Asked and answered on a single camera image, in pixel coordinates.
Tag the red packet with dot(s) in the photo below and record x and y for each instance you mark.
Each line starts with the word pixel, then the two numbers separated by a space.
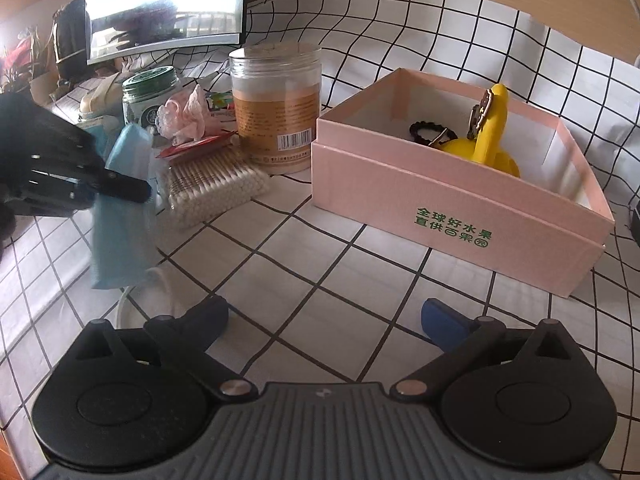
pixel 196 146

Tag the pink scrunchie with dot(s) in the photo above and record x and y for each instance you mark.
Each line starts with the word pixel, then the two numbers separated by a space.
pixel 184 112

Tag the potted plant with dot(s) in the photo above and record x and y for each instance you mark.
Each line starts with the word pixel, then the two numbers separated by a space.
pixel 20 60

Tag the computer monitor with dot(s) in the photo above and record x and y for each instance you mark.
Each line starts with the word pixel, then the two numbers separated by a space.
pixel 165 5

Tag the clear plastic jar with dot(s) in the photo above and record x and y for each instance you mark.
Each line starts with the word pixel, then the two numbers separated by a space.
pixel 275 110

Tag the cotton swab pack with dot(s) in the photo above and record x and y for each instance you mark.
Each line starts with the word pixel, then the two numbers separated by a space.
pixel 215 187

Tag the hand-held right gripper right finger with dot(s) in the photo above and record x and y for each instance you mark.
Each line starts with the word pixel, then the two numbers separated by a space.
pixel 441 323

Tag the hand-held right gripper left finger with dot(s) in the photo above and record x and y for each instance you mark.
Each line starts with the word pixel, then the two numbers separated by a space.
pixel 209 313

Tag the brown hair clip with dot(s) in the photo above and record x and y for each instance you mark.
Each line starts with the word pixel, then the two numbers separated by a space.
pixel 479 112

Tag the blue face mask pack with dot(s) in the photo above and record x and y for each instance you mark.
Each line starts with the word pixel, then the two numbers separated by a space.
pixel 122 220

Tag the beige bottle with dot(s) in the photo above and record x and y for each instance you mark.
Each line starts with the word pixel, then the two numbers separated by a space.
pixel 95 102

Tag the green lid glass jar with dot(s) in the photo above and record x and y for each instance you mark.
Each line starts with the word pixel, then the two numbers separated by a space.
pixel 150 97

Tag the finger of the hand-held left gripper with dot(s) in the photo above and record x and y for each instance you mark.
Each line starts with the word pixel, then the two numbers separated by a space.
pixel 82 194
pixel 125 186

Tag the pink cardboard box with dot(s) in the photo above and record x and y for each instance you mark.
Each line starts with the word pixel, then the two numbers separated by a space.
pixel 450 210

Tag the yellow banana toy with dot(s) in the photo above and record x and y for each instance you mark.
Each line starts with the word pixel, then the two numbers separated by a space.
pixel 487 135

